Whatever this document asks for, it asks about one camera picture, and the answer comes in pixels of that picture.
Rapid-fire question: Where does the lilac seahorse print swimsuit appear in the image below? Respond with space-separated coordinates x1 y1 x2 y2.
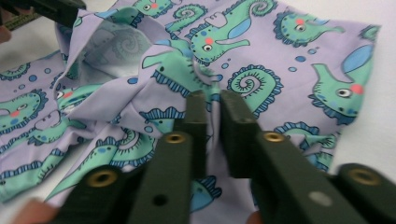
0 0 382 224

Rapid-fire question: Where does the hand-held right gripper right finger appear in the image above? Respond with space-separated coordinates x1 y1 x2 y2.
219 89 368 224

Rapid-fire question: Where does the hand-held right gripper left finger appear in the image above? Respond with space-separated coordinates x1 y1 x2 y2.
127 90 208 224

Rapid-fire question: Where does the green woven basket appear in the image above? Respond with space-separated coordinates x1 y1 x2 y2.
4 12 43 32

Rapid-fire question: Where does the white table mat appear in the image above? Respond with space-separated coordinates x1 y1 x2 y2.
0 0 396 224

